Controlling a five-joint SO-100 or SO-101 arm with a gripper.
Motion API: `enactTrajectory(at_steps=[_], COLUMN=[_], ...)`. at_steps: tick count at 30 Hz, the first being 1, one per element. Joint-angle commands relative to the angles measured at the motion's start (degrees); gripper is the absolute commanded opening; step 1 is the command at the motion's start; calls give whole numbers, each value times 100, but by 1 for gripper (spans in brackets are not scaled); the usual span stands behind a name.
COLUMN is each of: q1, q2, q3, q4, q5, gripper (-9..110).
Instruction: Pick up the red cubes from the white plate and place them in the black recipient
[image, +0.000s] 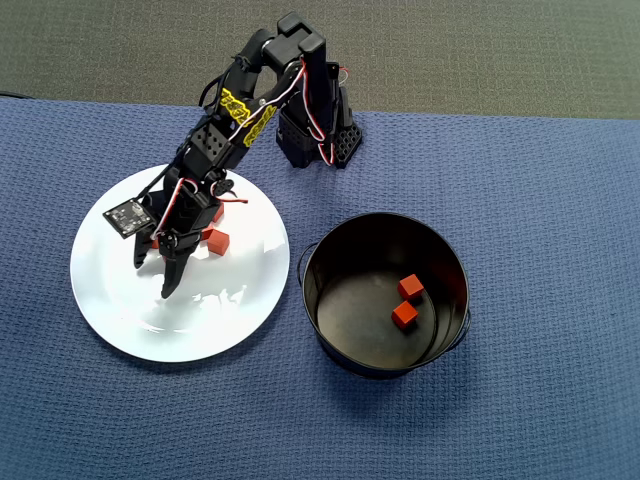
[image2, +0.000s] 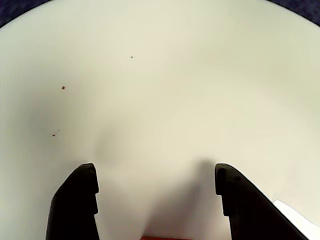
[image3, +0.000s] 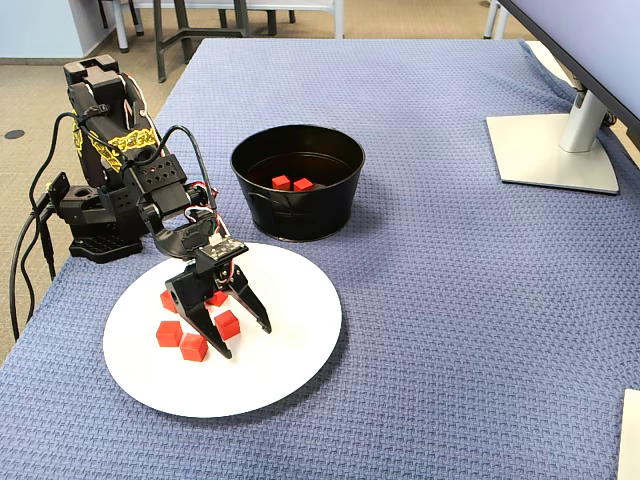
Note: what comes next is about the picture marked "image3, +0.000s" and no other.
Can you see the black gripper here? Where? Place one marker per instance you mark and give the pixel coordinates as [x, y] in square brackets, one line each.
[192, 295]

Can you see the red cube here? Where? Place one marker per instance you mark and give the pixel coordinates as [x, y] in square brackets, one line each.
[166, 300]
[169, 334]
[303, 184]
[218, 300]
[230, 325]
[281, 182]
[192, 348]

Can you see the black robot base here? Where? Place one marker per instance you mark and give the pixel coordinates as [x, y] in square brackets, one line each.
[100, 247]

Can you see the white round plate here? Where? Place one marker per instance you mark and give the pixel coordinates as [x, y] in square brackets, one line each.
[280, 370]

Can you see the black metal bucket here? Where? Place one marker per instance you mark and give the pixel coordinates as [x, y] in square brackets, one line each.
[300, 215]

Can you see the blue woven table cloth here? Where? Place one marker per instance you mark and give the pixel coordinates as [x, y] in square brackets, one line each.
[450, 300]

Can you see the black floor outlet cover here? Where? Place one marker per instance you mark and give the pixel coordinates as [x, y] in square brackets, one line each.
[14, 134]

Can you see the black chair leg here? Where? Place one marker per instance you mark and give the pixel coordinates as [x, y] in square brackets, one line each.
[222, 19]
[291, 16]
[136, 17]
[102, 12]
[271, 22]

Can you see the silver monitor stand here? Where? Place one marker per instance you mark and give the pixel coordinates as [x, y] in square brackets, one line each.
[540, 155]

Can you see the silver table leg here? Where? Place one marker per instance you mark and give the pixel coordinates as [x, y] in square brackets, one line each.
[492, 20]
[502, 25]

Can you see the white flat object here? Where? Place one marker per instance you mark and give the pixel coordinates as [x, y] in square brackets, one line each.
[631, 435]

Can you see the computer monitor screen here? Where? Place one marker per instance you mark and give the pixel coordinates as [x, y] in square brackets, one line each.
[600, 45]

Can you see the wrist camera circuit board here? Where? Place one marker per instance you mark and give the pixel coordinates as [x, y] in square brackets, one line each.
[225, 250]

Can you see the dark grey table frame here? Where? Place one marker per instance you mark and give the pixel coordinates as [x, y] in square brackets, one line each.
[161, 50]

